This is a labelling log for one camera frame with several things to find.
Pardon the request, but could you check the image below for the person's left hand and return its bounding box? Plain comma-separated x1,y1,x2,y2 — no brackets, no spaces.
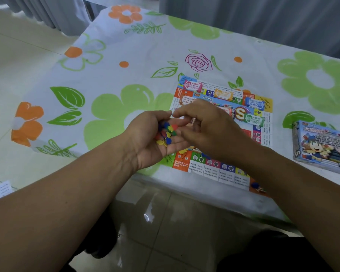
124,110,192,174

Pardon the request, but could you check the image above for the person's right forearm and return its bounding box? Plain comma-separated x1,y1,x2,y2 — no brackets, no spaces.
235,141,340,272

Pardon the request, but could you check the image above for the grey curtain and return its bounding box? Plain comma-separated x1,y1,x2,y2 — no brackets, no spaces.
159,0,340,61
0,0,92,36

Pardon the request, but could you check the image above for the blue play money stack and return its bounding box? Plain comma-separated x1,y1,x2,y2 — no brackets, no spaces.
244,97,266,111

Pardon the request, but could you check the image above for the green play money stack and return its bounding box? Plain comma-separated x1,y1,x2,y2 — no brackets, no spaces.
243,113,264,127

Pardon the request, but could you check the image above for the person's left forearm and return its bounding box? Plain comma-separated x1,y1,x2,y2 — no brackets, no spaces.
0,132,139,272

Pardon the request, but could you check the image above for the floral white tablecloth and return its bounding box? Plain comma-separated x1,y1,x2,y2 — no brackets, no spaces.
11,4,340,224

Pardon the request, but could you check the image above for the person's right hand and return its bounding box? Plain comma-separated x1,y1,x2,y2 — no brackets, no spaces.
172,99,253,165

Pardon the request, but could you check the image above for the pink play money stack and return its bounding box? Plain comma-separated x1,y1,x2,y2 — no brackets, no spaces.
182,80,203,93

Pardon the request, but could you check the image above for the pile of colourful game pieces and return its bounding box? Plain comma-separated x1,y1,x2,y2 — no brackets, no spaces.
155,121,179,148

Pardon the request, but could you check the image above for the blue cartoon game box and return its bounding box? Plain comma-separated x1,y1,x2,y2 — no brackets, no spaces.
291,120,340,176

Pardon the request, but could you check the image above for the orange play money stack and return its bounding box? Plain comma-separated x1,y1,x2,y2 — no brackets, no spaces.
214,89,233,101

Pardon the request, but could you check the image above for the colourful paper game board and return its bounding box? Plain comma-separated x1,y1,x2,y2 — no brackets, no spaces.
160,76,274,196

